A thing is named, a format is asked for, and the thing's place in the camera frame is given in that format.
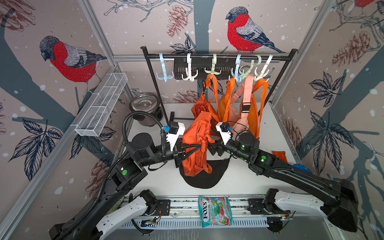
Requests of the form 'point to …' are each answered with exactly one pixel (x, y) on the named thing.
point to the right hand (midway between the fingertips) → (209, 133)
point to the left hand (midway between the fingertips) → (201, 144)
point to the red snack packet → (280, 154)
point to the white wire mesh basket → (93, 120)
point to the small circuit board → (150, 223)
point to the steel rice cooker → (148, 102)
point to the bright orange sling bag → (256, 106)
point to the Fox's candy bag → (215, 211)
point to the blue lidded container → (302, 167)
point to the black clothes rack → (171, 115)
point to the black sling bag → (205, 180)
